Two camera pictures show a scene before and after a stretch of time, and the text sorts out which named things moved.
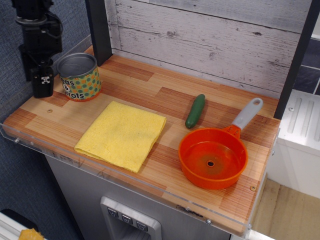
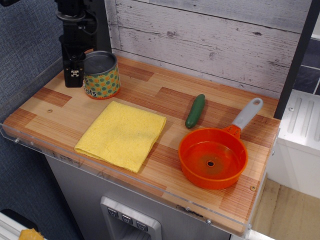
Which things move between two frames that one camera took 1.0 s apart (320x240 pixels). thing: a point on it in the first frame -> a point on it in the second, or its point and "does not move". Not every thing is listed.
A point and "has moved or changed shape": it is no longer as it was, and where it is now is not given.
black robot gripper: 41,39 -> 79,38
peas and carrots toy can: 80,75 has moved or changed shape
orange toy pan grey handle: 215,157 does not move
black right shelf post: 298,58 does not move
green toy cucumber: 195,111 does not move
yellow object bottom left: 30,234 does not move
